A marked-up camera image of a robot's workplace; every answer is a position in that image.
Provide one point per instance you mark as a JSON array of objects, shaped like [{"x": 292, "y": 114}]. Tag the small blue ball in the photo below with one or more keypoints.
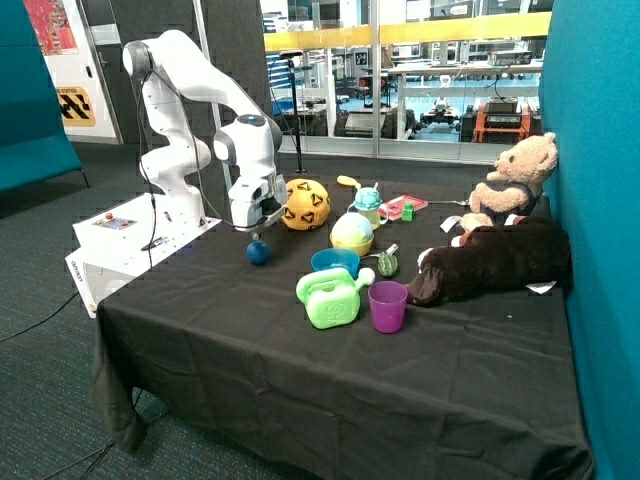
[{"x": 258, "y": 252}]

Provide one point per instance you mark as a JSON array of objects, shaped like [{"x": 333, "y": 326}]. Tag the black tablecloth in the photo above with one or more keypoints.
[{"x": 481, "y": 388}]

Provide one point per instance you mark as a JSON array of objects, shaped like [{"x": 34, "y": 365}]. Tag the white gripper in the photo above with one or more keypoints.
[{"x": 257, "y": 201}]

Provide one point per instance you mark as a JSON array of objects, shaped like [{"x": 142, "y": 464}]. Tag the metal spoon near bowl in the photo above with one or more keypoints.
[{"x": 389, "y": 251}]

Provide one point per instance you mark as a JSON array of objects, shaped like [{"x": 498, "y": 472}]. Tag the purple plastic cup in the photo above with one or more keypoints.
[{"x": 387, "y": 303}]

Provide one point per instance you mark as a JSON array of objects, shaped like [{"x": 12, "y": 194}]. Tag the blue plastic bowl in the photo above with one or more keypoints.
[{"x": 336, "y": 257}]

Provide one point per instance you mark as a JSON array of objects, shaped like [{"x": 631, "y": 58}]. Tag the green toy watering can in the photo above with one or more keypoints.
[{"x": 331, "y": 297}]

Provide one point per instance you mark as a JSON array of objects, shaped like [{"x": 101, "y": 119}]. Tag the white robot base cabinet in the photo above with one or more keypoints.
[{"x": 121, "y": 243}]

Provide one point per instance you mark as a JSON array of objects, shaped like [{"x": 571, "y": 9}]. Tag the teal sofa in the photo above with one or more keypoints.
[{"x": 34, "y": 145}]

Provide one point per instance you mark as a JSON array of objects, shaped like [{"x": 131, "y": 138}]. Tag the dark brown plush toy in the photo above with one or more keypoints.
[{"x": 532, "y": 250}]

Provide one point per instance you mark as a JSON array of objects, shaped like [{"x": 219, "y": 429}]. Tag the white lab table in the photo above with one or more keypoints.
[{"x": 434, "y": 97}]

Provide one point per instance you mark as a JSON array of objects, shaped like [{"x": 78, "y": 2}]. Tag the red book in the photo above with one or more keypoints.
[{"x": 393, "y": 209}]

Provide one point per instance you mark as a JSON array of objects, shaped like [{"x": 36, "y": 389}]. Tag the green toy block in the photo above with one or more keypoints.
[{"x": 408, "y": 212}]

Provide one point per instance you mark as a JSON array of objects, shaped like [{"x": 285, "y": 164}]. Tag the pastel plush ball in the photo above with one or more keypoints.
[{"x": 352, "y": 229}]

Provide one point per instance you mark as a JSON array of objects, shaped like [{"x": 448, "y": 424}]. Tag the yellow black sign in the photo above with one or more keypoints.
[{"x": 75, "y": 107}]

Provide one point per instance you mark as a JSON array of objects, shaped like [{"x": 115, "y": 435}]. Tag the yellow black soccer ball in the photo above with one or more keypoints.
[{"x": 308, "y": 205}]

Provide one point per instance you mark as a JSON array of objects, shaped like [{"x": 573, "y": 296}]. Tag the tan teddy bear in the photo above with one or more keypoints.
[{"x": 515, "y": 184}]

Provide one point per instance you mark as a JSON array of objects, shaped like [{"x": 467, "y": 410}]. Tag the green toy vegetable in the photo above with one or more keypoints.
[{"x": 387, "y": 265}]

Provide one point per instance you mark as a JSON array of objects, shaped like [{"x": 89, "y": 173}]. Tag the metal spoon near bear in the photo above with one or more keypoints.
[{"x": 464, "y": 203}]

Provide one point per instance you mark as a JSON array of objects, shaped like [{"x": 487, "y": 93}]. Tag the yellow plastic bowl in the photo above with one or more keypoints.
[{"x": 361, "y": 248}]

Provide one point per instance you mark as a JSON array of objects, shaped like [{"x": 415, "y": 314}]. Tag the orange black wheeled robot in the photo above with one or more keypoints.
[{"x": 500, "y": 120}]

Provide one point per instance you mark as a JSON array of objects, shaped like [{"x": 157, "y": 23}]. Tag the red poster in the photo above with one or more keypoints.
[{"x": 51, "y": 25}]

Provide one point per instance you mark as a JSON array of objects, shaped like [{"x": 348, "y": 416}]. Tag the teal sippy cup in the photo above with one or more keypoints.
[{"x": 368, "y": 203}]

